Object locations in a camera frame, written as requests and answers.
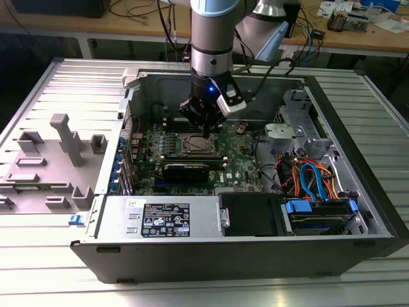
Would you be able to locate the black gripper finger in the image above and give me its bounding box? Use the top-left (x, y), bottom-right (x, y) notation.
top-left (208, 109), bottom-right (229, 139)
top-left (178, 98), bottom-right (210, 139)

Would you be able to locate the silver square CPU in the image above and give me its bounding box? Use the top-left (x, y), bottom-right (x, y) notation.
top-left (187, 137), bottom-right (214, 152)

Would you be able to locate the metal socket cover frame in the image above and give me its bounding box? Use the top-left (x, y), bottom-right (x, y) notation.
top-left (180, 132), bottom-right (221, 157)

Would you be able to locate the CPU socket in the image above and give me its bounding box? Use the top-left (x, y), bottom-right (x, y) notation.
top-left (178, 131), bottom-right (222, 158)

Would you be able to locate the finned CPU cooler heatsink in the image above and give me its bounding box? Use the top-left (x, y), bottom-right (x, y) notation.
top-left (326, 8), bottom-right (349, 33)

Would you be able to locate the installed green RAM stick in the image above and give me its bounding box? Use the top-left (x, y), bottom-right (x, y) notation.
top-left (163, 153), bottom-right (226, 169)

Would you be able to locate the green motherboard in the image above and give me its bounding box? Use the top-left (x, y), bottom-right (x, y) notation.
top-left (127, 120), bottom-right (266, 196)

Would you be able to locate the graphics card with heatsink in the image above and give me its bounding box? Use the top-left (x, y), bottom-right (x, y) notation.
top-left (162, 162), bottom-right (211, 185)

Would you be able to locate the grey plastic case latch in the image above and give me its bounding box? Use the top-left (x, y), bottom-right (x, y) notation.
top-left (122, 68), bottom-right (141, 90)

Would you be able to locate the silver metal drive cage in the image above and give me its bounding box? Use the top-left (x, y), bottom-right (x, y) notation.
top-left (264, 88), bottom-right (340, 167)

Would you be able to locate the silver power supply unit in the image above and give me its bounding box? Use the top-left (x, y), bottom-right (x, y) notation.
top-left (95, 194), bottom-right (222, 239)

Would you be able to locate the hard disk in blue carrier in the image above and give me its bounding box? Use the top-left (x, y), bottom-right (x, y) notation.
top-left (281, 198), bottom-right (360, 237)

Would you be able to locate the black and grey PC case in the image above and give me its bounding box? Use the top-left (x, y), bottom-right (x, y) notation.
top-left (69, 65), bottom-right (409, 285)

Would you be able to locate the grey plastic parts rack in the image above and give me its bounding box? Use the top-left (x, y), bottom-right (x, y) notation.
top-left (0, 113), bottom-right (108, 216)

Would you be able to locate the wooden workbench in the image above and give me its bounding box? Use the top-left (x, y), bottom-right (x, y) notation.
top-left (0, 0), bottom-right (409, 59)

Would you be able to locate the white printed card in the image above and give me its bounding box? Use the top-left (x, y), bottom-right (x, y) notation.
top-left (318, 0), bottom-right (354, 17)

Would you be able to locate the black equipment box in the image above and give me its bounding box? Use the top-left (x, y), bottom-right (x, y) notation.
top-left (11, 0), bottom-right (108, 19)

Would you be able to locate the loose green circuit board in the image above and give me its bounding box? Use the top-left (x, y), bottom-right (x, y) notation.
top-left (346, 12), bottom-right (372, 33)

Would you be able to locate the spare green RAM stick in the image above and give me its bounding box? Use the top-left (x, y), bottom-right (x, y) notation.
top-left (14, 183), bottom-right (55, 191)

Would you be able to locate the white paper sheet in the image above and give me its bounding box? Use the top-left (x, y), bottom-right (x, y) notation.
top-left (373, 17), bottom-right (409, 35)

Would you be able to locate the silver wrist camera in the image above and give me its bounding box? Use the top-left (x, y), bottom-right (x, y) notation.
top-left (216, 86), bottom-right (247, 116)

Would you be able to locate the thin black fan cable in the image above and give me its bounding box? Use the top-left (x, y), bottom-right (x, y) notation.
top-left (239, 109), bottom-right (268, 125)

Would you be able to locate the thick black cable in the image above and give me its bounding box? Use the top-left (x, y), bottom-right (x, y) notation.
top-left (251, 127), bottom-right (282, 194)

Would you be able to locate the silver metal latch handle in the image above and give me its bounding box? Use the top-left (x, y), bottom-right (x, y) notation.
top-left (218, 207), bottom-right (231, 228)

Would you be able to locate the orange power wire bundle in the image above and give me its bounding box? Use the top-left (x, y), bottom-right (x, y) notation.
top-left (319, 164), bottom-right (344, 201)
top-left (276, 153), bottom-right (303, 196)

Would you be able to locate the blue network cable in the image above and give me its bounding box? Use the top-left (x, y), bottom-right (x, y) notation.
top-left (302, 24), bottom-right (320, 63)

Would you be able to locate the blue flat data wire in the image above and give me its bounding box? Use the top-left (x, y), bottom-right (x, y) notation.
top-left (299, 162), bottom-right (330, 203)

